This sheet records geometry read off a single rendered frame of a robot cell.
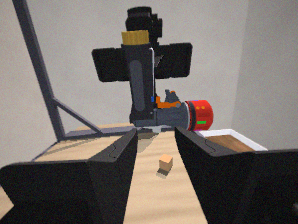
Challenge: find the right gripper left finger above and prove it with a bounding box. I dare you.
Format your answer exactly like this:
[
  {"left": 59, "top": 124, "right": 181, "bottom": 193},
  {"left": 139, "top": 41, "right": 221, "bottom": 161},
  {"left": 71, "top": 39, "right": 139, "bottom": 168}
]
[{"left": 0, "top": 128, "right": 138, "bottom": 224}]

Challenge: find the grey metal overhead frame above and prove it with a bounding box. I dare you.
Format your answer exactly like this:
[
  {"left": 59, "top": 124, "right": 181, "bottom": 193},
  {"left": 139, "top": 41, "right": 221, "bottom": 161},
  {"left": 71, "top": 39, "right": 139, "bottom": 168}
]
[{"left": 12, "top": 0, "right": 104, "bottom": 141}]

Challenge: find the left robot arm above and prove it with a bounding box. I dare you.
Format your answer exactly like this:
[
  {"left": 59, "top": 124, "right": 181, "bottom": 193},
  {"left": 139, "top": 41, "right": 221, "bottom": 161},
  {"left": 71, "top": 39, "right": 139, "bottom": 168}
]
[{"left": 125, "top": 6, "right": 162, "bottom": 109}]

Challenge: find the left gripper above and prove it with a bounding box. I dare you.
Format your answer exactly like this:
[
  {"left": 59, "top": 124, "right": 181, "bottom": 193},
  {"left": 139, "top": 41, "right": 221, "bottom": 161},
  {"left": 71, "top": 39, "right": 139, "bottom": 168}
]
[{"left": 91, "top": 43, "right": 193, "bottom": 82}]

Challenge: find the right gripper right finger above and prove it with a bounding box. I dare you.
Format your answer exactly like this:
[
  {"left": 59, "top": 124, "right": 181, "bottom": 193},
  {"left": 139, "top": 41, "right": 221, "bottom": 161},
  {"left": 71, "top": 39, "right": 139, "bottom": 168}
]
[{"left": 174, "top": 126, "right": 298, "bottom": 224}]

